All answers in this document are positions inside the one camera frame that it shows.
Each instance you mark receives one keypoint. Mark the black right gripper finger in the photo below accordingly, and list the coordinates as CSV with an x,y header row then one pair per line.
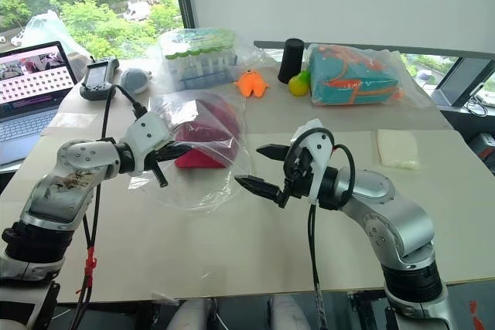
x,y
257,187
274,152

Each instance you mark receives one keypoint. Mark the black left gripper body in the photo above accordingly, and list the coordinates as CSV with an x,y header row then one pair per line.
x,y
164,154

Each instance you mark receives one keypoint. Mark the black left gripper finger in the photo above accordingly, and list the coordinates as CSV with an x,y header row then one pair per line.
x,y
185,151
160,175

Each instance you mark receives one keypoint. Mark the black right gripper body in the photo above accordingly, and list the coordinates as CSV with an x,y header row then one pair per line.
x,y
295,173

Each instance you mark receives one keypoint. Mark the pink red cloth item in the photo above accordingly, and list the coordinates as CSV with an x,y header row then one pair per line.
x,y
210,133

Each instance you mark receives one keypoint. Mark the large clear plastic bag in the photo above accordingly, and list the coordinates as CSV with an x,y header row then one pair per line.
x,y
216,191

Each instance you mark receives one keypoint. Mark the white foam block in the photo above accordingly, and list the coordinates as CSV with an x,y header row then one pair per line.
x,y
398,148

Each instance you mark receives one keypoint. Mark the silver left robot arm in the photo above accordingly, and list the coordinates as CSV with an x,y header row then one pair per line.
x,y
73,175

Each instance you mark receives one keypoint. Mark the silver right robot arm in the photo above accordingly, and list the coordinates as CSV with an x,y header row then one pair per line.
x,y
390,222

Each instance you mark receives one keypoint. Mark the orange plush toy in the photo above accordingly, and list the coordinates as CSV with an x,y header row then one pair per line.
x,y
253,84

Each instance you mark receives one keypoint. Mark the yellow green toy pear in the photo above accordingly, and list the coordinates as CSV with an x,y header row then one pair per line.
x,y
299,84

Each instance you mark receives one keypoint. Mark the grey plush toy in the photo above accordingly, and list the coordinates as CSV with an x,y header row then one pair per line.
x,y
134,80

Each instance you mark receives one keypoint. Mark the clear box of green-capped tubes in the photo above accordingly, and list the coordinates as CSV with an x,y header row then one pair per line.
x,y
197,59

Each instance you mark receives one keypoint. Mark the black cylinder cup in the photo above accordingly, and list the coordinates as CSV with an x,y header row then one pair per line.
x,y
291,59

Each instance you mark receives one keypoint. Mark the small flat clear bag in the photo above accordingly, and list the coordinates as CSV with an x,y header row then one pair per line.
x,y
73,120

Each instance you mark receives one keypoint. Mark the crumpled clear plastic wrap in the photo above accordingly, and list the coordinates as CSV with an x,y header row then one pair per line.
x,y
255,53

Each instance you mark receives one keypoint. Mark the black handheld controller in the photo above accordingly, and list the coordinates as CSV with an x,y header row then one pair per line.
x,y
96,77

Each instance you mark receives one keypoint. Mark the teal and orange folded item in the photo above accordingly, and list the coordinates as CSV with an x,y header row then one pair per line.
x,y
348,79

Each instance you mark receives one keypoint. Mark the grey rounded shape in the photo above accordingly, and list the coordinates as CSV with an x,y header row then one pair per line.
x,y
290,314
193,316

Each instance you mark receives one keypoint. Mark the grey laptop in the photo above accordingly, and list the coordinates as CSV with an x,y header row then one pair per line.
x,y
27,106

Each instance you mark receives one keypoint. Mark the teal orange item in bag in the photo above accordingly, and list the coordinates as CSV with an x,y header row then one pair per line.
x,y
415,82

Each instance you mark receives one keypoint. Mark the translucent plastic bag by window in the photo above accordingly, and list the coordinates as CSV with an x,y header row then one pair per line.
x,y
46,28

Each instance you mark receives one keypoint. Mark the dark grey monitor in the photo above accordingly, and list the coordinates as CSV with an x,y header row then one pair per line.
x,y
460,82

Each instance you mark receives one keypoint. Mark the red and black box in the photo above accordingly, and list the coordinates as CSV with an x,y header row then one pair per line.
x,y
485,150

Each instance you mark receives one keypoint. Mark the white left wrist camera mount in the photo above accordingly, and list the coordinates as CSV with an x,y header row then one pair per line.
x,y
147,133

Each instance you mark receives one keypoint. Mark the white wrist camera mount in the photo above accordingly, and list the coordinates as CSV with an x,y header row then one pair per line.
x,y
147,133
321,152

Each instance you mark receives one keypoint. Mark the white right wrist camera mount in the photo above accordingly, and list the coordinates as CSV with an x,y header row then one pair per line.
x,y
321,152

